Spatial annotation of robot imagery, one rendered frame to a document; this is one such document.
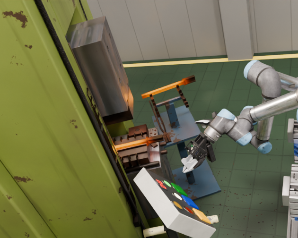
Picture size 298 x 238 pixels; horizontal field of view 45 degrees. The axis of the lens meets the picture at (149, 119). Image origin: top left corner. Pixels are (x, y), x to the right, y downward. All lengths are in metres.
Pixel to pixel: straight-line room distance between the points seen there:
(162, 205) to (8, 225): 0.78
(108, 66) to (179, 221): 0.76
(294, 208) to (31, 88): 1.48
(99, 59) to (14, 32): 0.45
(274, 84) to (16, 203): 1.39
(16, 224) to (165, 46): 3.61
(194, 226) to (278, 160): 1.80
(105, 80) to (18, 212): 0.75
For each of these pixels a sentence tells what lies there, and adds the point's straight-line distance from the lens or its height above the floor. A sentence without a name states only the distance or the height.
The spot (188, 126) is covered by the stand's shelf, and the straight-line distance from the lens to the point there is 2.68.
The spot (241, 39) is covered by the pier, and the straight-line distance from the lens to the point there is 4.54.
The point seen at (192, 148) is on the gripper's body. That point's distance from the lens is 1.71.
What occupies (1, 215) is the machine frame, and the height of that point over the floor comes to 1.21.
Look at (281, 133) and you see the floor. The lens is 3.53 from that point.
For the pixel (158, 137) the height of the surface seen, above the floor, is 1.01.
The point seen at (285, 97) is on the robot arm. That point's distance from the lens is 1.68.
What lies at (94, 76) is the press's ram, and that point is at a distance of 1.71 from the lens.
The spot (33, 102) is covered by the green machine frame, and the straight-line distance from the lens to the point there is 1.50.
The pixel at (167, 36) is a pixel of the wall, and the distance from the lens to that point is 4.91.
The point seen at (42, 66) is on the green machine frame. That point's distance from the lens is 1.41.
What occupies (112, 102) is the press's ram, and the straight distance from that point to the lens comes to 1.78.
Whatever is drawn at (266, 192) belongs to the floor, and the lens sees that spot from 3.05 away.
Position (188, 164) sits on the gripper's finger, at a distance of 1.72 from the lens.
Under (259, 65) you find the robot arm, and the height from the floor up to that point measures 1.31.
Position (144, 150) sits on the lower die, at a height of 0.99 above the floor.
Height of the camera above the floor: 2.37
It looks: 36 degrees down
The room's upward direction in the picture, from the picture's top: 19 degrees counter-clockwise
